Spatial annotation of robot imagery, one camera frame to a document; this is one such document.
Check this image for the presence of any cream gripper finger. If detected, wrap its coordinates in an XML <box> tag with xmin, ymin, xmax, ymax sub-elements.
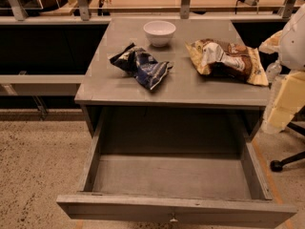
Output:
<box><xmin>258</xmin><ymin>31</ymin><xmax>282</xmax><ymax>54</ymax></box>
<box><xmin>261</xmin><ymin>71</ymin><xmax>305</xmax><ymax>134</ymax></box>

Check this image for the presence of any blue chip bag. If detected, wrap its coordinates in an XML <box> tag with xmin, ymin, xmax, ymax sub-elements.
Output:
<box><xmin>110</xmin><ymin>43</ymin><xmax>173</xmax><ymax>91</ymax></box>

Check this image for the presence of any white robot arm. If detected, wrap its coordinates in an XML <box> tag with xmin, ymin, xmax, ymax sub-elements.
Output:
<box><xmin>259</xmin><ymin>4</ymin><xmax>305</xmax><ymax>134</ymax></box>

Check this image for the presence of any brown yellow chip bag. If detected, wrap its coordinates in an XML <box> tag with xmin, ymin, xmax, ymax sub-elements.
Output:
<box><xmin>186</xmin><ymin>38</ymin><xmax>268</xmax><ymax>86</ymax></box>

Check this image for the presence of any grey open top drawer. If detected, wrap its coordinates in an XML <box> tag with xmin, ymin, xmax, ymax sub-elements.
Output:
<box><xmin>57</xmin><ymin>107</ymin><xmax>296</xmax><ymax>228</ymax></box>

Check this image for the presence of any clear plastic bottle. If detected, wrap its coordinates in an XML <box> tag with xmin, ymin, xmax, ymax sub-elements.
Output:
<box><xmin>266</xmin><ymin>60</ymin><xmax>282</xmax><ymax>83</ymax></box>

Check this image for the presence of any black office chair base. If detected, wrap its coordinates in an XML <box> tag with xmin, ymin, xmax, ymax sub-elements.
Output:
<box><xmin>270</xmin><ymin>121</ymin><xmax>305</xmax><ymax>173</ymax></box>

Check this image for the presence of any white bowl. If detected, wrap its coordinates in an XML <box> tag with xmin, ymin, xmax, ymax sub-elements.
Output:
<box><xmin>143</xmin><ymin>20</ymin><xmax>176</xmax><ymax>47</ymax></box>

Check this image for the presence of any grey metal cabinet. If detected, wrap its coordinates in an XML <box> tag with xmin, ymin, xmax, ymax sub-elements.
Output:
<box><xmin>75</xmin><ymin>18</ymin><xmax>269</xmax><ymax>135</ymax></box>

